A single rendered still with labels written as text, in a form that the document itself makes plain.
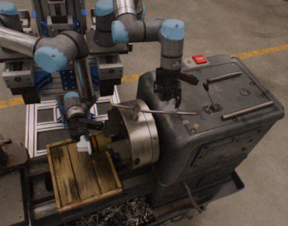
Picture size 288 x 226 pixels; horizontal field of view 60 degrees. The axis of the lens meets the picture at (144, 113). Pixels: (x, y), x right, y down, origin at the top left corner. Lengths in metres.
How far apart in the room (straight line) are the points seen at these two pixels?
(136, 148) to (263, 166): 1.85
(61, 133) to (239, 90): 1.54
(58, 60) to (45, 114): 1.41
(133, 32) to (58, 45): 0.34
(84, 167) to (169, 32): 0.81
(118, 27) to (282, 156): 2.35
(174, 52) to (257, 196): 1.91
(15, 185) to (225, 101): 1.00
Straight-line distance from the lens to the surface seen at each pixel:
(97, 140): 1.13
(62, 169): 1.34
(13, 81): 1.50
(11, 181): 1.28
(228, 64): 1.42
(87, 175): 1.31
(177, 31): 0.83
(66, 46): 1.10
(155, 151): 1.10
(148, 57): 3.36
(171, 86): 0.91
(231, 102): 1.22
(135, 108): 0.98
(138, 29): 0.90
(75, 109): 1.25
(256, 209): 2.49
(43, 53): 1.08
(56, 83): 1.69
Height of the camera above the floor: 2.07
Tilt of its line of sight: 50 degrees down
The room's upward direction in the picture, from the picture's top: 10 degrees clockwise
